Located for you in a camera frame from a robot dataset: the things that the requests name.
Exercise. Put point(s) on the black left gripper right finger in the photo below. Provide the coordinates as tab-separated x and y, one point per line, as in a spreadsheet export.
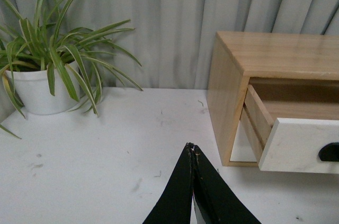
214	201

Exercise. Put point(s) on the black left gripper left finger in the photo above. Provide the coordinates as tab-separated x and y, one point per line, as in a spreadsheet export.
174	205

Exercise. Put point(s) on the white drawer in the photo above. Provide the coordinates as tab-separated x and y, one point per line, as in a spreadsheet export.
288	124

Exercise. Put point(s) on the light wooden drawer cabinet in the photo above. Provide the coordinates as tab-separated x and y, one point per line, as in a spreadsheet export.
242	58

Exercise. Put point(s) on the green spider plant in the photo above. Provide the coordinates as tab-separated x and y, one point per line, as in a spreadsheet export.
41	43

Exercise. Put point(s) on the white plant pot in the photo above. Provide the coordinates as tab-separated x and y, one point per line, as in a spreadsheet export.
31	90

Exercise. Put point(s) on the black drawer handle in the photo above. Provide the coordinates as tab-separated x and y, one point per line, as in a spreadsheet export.
329	153

